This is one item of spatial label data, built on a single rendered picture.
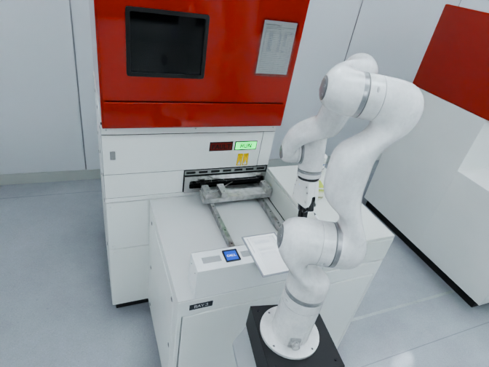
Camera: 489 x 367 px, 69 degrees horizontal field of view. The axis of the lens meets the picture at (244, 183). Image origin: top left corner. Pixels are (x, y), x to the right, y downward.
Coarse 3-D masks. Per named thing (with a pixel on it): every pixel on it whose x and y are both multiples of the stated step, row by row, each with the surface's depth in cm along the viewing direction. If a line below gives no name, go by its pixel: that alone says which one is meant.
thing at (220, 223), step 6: (210, 204) 173; (210, 210) 173; (216, 210) 169; (216, 216) 165; (216, 222) 166; (222, 222) 162; (222, 228) 159; (222, 234) 159; (228, 234) 156; (228, 240) 153; (228, 246) 152
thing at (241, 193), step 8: (200, 192) 174; (216, 192) 176; (232, 192) 179; (240, 192) 180; (248, 192) 181; (256, 192) 182; (264, 192) 183; (208, 200) 171; (216, 200) 173; (224, 200) 175; (232, 200) 177
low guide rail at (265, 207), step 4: (260, 200) 183; (264, 200) 182; (260, 204) 184; (264, 204) 180; (264, 208) 179; (268, 208) 177; (268, 212) 176; (272, 212) 175; (268, 216) 176; (272, 216) 172; (272, 220) 172; (276, 220) 170; (276, 224) 169; (280, 224) 168; (276, 228) 169
